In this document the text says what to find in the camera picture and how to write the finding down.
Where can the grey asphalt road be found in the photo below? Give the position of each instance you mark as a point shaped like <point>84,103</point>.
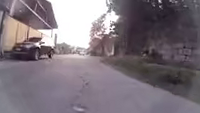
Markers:
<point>95,92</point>

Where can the pole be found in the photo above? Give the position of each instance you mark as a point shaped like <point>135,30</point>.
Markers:
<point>55,41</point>

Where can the row of trees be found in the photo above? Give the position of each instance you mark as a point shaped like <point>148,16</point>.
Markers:
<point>150,22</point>

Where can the grass verge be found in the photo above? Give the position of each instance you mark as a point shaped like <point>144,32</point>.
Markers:
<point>160,76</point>

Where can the dark car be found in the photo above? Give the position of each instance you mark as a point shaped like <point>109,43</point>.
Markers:
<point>31,49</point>

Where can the grey stone wall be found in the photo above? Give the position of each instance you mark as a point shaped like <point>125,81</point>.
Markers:
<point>185,52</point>

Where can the building with yellow wall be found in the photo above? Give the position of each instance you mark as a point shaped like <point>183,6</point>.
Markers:
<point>20,17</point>

